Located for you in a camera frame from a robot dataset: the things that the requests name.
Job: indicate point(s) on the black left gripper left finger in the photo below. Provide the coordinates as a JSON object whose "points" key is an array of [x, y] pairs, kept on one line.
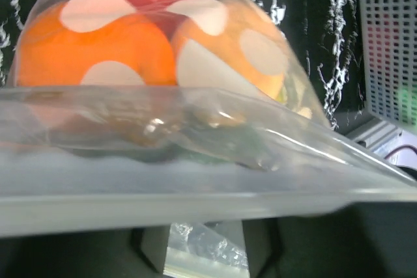
{"points": [[136, 252]]}

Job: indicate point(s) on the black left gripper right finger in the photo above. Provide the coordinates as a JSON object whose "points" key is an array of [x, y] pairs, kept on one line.
{"points": [[364, 239]]}

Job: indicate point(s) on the clear polka dot zip bag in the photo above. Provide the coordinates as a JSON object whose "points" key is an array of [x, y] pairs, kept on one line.
{"points": [[199, 160]]}

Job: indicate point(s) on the orange fake fruit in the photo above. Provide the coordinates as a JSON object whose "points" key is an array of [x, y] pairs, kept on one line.
{"points": [[131, 50]]}

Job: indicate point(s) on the yellow fake fruit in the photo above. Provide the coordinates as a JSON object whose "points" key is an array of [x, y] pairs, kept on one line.
{"points": [[231, 46]]}

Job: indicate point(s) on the white laundry basket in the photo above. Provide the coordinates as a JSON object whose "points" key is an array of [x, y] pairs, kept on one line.
{"points": [[389, 42]]}

